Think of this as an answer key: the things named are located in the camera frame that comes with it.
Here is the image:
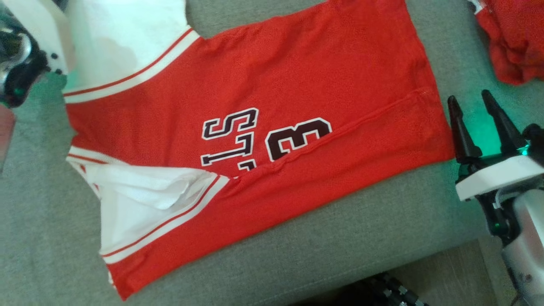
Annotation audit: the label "left gripper white dark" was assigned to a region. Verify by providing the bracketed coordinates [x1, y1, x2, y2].
[0, 0, 77, 108]

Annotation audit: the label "right gripper white dark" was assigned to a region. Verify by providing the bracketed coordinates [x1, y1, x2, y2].
[447, 89, 544, 201]

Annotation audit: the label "red shorts with white stripes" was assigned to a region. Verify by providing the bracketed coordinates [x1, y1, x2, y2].
[467, 0, 544, 85]

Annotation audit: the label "red white basketball jersey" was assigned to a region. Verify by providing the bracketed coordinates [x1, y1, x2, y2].
[64, 0, 456, 301]

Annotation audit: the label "large grey sofa seat cushion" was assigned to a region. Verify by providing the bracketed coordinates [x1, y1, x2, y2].
[0, 0, 544, 306]

